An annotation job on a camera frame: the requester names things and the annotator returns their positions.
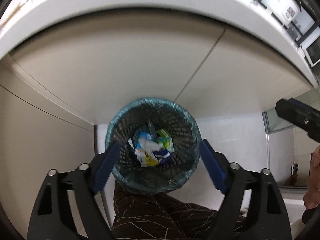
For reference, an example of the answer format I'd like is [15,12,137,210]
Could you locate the yellow snack wrapper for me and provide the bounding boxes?
[135,149,159,167]

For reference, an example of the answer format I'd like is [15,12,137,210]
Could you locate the white tissue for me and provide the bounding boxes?
[139,138,163,153]

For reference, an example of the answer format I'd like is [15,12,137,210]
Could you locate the blue snack wrapper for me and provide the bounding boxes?
[153,148,173,165]

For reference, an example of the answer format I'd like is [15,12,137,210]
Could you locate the green medicine box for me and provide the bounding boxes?
[157,129,174,153]

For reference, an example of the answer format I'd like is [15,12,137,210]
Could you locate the black mesh trash bin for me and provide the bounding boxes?
[105,98,201,195]

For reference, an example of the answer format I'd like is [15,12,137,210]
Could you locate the person's right hand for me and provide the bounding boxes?
[303,147,320,210]

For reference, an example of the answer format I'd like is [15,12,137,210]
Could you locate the brown patterned trousers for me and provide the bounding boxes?
[111,183,218,239]

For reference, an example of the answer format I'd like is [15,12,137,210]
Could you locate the microwave oven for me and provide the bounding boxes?
[287,8,319,68]

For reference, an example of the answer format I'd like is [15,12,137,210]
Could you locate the beige cabinet doors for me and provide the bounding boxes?
[1,15,311,194]

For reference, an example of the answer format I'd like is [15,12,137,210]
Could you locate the white floral rice cooker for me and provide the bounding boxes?
[259,0,301,25]

